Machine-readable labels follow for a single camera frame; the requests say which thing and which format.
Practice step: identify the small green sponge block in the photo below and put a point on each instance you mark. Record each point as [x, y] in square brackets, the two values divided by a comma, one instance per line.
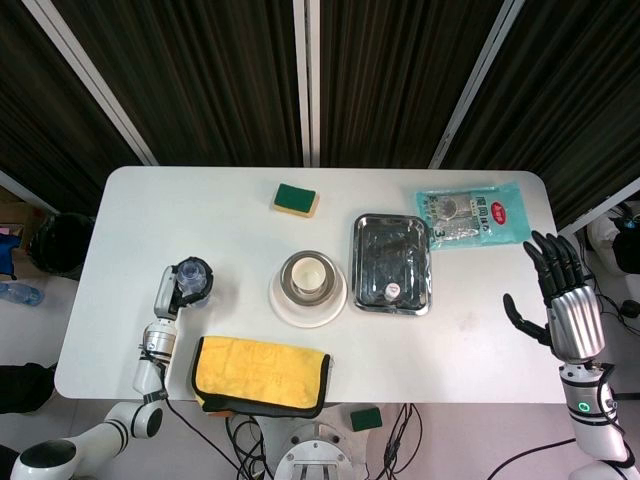
[366, 419]

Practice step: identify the white bottle cap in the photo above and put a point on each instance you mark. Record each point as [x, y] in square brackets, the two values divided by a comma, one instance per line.
[392, 292]

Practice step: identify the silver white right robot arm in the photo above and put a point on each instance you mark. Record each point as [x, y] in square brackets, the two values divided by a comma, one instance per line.
[585, 415]

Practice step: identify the white paper cup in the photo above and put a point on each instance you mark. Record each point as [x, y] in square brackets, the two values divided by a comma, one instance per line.
[307, 275]

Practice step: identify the black fabric bag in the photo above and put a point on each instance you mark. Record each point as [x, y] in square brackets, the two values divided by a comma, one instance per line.
[22, 387]

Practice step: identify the blue bag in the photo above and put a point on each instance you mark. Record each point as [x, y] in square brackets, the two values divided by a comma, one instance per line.
[7, 255]

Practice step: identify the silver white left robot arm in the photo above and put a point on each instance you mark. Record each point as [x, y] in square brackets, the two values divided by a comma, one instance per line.
[150, 370]

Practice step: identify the teal packaged cleaning cloths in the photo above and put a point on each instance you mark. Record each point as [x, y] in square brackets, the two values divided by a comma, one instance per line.
[480, 215]

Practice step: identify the brown cardboard box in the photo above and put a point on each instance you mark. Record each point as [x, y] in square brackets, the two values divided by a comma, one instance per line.
[22, 212]

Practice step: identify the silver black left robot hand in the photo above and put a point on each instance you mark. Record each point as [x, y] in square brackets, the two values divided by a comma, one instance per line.
[162, 295]

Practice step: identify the silver robot torso base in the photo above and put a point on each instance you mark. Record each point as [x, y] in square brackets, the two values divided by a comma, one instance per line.
[310, 455]

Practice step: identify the yellow towel with black trim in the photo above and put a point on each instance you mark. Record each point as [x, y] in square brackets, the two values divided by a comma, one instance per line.
[255, 370]

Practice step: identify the white round plate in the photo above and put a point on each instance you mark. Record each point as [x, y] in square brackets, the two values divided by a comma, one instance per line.
[307, 315]

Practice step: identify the black trash bin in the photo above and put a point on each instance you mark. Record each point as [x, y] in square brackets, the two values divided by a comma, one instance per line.
[60, 245]

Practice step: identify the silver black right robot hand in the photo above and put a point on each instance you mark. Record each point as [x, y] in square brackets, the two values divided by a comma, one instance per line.
[575, 315]

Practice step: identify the labelled plastic water bottle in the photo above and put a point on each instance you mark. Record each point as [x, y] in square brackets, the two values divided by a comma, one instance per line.
[20, 294]

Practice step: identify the yellow sponge with green pad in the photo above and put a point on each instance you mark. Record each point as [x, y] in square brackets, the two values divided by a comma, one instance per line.
[295, 197]

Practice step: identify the clear plastic water bottle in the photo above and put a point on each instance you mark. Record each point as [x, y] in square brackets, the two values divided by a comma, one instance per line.
[191, 272]

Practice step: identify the white partition frame post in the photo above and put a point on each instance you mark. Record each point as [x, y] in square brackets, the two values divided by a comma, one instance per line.
[17, 185]
[306, 80]
[475, 85]
[95, 80]
[600, 205]

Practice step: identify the stainless steel bowl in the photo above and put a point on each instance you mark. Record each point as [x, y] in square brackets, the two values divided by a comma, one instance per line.
[331, 280]

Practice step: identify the stainless steel rectangular tray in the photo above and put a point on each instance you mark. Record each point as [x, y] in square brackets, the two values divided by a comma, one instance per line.
[390, 255]

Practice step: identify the white and black machine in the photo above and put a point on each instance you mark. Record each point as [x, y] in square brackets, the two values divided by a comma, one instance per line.
[617, 240]

